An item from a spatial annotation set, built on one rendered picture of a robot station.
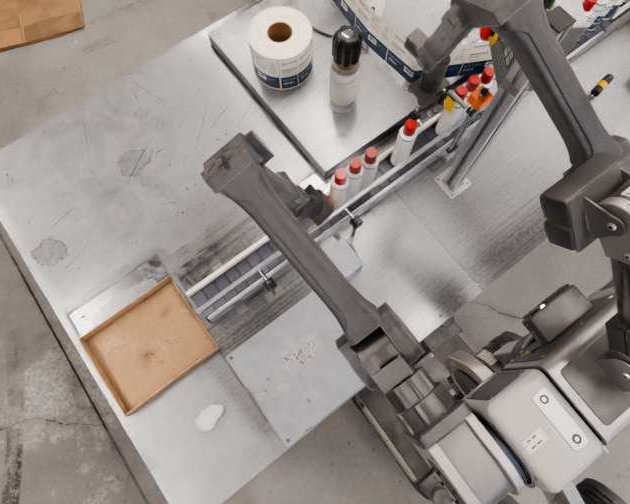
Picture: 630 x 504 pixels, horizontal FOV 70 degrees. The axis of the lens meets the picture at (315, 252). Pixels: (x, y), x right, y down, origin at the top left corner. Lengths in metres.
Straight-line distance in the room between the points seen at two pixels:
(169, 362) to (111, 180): 0.62
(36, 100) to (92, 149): 1.40
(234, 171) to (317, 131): 0.87
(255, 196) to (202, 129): 0.98
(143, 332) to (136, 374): 0.12
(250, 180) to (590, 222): 0.42
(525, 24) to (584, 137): 0.21
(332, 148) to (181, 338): 0.74
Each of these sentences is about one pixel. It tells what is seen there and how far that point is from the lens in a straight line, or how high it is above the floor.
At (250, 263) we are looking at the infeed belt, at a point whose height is 0.88.
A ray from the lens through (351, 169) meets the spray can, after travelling 1.23.
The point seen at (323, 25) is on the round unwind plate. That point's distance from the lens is 1.74.
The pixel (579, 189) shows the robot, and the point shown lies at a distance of 0.55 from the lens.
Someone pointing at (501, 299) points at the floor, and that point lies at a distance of 2.37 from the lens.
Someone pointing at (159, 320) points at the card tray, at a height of 0.83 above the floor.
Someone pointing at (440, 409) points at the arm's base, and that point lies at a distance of 0.69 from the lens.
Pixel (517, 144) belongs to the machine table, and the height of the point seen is 0.83.
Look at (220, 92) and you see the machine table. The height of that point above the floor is 0.83.
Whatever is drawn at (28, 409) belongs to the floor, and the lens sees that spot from 2.53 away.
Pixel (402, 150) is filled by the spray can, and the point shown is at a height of 0.99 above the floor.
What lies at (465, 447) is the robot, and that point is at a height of 1.50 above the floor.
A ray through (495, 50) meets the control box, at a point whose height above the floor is 1.32.
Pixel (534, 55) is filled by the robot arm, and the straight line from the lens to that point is 0.80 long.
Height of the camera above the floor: 2.16
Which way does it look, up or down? 73 degrees down
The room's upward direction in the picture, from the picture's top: 1 degrees counter-clockwise
